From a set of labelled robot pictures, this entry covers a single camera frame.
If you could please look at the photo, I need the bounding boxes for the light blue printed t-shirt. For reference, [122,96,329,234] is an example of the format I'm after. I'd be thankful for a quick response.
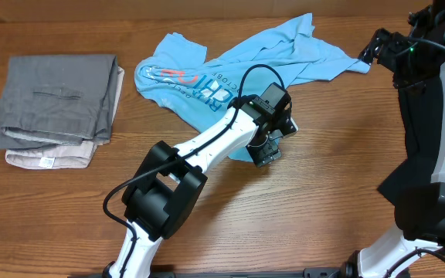
[134,12,372,163]

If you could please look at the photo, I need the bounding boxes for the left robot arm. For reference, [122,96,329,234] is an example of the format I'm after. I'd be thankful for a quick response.
[101,101,298,277]

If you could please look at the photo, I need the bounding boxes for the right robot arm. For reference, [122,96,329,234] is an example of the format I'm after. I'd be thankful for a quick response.
[337,0,445,277]

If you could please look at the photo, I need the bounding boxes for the black garment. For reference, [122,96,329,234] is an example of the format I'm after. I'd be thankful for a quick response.
[378,76,443,205]

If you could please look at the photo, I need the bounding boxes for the folded beige trousers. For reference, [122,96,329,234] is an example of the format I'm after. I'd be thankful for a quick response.
[5,66,125,170]

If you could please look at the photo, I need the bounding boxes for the folded grey trousers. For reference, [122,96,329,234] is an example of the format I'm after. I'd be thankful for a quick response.
[0,54,118,149]

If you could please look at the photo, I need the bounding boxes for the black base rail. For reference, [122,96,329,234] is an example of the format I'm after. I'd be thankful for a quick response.
[67,266,347,278]

